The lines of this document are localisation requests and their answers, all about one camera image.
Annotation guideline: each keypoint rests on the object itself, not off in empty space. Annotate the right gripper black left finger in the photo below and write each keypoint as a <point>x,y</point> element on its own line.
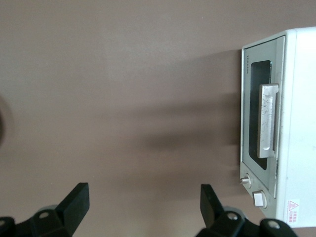
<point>74,202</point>

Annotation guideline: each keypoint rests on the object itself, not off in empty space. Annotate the small silver oven knob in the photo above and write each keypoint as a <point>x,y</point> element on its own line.
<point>246,180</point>

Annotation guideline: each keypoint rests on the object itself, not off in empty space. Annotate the large white oven knob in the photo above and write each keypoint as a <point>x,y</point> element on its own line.
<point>259,198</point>

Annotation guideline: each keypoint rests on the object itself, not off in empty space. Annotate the red warning sticker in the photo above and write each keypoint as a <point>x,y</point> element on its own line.
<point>293,211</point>

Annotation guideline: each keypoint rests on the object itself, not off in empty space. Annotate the white toaster oven body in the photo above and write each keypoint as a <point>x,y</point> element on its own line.
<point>301,111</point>

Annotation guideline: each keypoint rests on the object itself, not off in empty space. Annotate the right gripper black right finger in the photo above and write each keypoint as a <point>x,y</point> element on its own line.
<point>209,205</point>

